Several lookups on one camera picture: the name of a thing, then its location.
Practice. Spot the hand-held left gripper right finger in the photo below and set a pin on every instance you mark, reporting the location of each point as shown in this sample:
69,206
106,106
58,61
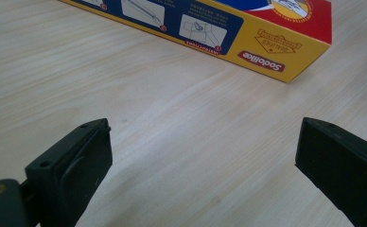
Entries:
345,167

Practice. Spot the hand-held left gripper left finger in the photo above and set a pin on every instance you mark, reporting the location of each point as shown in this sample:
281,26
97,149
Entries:
74,170

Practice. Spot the yellow cardboard box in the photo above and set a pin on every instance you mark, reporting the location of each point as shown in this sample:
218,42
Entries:
266,41

